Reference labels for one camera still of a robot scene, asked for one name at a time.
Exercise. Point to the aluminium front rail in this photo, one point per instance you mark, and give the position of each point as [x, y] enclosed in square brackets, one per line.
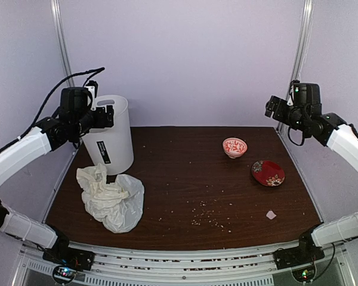
[239, 266]

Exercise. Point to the red white patterned bowl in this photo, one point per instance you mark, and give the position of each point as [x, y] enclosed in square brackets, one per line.
[234, 147]

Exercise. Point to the translucent white trash bag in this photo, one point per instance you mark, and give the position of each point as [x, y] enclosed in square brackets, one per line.
[117, 205]

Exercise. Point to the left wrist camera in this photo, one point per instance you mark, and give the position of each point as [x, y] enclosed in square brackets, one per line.
[92, 87]

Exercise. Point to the aluminium frame post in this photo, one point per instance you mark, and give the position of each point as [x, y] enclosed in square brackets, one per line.
[303, 39]
[58, 24]

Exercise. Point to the right aluminium frame post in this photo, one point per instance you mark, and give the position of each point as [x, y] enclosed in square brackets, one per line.
[303, 39]

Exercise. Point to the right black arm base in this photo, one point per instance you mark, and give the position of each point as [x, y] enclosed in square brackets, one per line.
[305, 252]

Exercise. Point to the small pink paper scrap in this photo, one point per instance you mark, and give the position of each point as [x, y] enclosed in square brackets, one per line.
[271, 215]

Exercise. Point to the red floral plate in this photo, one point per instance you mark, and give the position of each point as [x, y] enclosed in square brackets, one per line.
[268, 173]

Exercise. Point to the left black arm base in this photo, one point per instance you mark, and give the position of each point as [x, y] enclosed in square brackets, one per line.
[61, 253]

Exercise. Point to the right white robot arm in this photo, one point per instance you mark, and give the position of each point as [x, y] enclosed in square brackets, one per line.
[303, 111]

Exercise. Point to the left aluminium frame post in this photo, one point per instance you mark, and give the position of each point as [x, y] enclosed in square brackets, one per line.
[58, 24]

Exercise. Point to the white plastic trash bin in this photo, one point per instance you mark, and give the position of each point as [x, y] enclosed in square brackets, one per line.
[112, 147]

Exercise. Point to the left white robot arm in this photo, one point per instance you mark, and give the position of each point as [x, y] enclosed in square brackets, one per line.
[77, 115]

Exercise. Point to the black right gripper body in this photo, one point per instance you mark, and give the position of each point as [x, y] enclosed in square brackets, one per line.
[279, 114]

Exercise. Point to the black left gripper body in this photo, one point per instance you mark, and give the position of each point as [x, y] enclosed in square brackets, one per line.
[101, 121]

